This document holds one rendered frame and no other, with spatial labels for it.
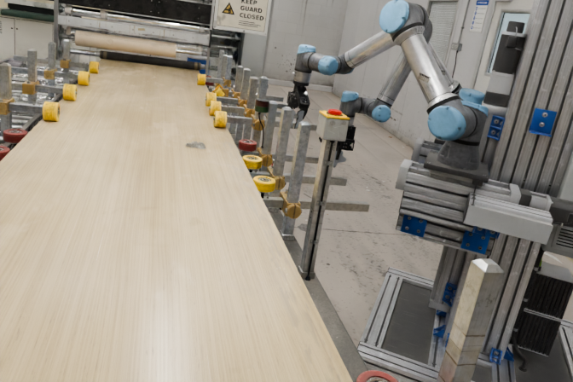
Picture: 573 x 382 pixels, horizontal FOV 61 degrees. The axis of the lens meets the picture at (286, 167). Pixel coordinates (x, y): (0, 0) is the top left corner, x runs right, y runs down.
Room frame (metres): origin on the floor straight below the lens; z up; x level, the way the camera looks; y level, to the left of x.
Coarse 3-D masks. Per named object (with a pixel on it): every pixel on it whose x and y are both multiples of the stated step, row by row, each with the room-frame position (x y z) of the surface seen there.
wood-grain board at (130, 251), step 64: (128, 64) 4.03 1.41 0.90; (64, 128) 1.90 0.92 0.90; (128, 128) 2.06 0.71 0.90; (192, 128) 2.23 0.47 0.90; (0, 192) 1.21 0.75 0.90; (64, 192) 1.27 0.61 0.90; (128, 192) 1.34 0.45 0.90; (192, 192) 1.42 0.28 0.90; (256, 192) 1.51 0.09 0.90; (0, 256) 0.90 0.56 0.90; (64, 256) 0.94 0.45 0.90; (128, 256) 0.98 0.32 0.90; (192, 256) 1.02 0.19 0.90; (256, 256) 1.07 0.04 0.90; (0, 320) 0.70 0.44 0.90; (64, 320) 0.73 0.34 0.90; (128, 320) 0.75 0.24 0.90; (192, 320) 0.78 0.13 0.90; (256, 320) 0.81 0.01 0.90; (320, 320) 0.85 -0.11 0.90
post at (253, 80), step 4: (252, 80) 2.57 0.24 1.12; (256, 80) 2.57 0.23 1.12; (252, 84) 2.57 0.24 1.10; (256, 84) 2.57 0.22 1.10; (252, 88) 2.57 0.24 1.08; (256, 88) 2.57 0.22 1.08; (248, 92) 2.59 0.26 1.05; (252, 92) 2.57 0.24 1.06; (248, 96) 2.58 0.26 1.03; (252, 96) 2.57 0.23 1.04; (248, 100) 2.57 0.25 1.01; (252, 100) 2.57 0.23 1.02; (248, 104) 2.57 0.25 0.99; (252, 104) 2.57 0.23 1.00; (252, 108) 2.57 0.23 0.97; (248, 124) 2.57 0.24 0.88; (244, 128) 2.59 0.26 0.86; (248, 128) 2.57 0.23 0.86; (244, 132) 2.57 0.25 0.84; (248, 132) 2.57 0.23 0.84; (244, 136) 2.56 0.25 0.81; (248, 136) 2.57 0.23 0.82
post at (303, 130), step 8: (304, 128) 1.61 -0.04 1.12; (304, 136) 1.61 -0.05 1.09; (296, 144) 1.62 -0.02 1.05; (304, 144) 1.61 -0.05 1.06; (296, 152) 1.61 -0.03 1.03; (304, 152) 1.61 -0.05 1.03; (296, 160) 1.61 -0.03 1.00; (304, 160) 1.61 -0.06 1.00; (296, 168) 1.61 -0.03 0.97; (296, 176) 1.61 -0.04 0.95; (296, 184) 1.61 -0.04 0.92; (288, 192) 1.63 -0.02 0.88; (296, 192) 1.61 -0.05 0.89; (288, 200) 1.61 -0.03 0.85; (296, 200) 1.61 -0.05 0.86; (288, 224) 1.61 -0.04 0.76; (288, 232) 1.61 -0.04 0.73
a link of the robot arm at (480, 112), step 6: (462, 102) 1.74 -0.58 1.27; (468, 102) 1.73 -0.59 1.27; (474, 108) 1.72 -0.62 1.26; (480, 108) 1.72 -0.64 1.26; (486, 108) 1.73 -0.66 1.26; (474, 114) 1.69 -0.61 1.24; (480, 114) 1.72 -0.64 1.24; (486, 114) 1.73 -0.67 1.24; (480, 120) 1.71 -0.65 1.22; (480, 126) 1.72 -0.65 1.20; (474, 132) 1.70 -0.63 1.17; (480, 132) 1.73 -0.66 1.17; (462, 138) 1.72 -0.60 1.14; (468, 138) 1.72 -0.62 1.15; (474, 138) 1.72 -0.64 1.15; (480, 138) 1.74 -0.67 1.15
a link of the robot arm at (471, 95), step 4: (464, 88) 2.28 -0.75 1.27; (456, 92) 2.31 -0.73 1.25; (460, 92) 2.24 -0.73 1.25; (464, 92) 2.22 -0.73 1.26; (468, 92) 2.21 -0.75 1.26; (472, 92) 2.22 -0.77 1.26; (476, 92) 2.24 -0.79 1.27; (480, 92) 2.25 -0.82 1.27; (460, 96) 2.22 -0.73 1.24; (464, 96) 2.21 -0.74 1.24; (468, 96) 2.20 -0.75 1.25; (472, 96) 2.19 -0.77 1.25; (476, 96) 2.19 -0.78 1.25; (480, 96) 2.19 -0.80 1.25; (460, 100) 2.22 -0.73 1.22; (464, 100) 2.20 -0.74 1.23; (468, 100) 2.19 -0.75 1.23; (472, 100) 2.19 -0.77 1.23; (476, 100) 2.19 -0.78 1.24; (480, 100) 2.19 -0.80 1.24; (480, 104) 2.19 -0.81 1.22
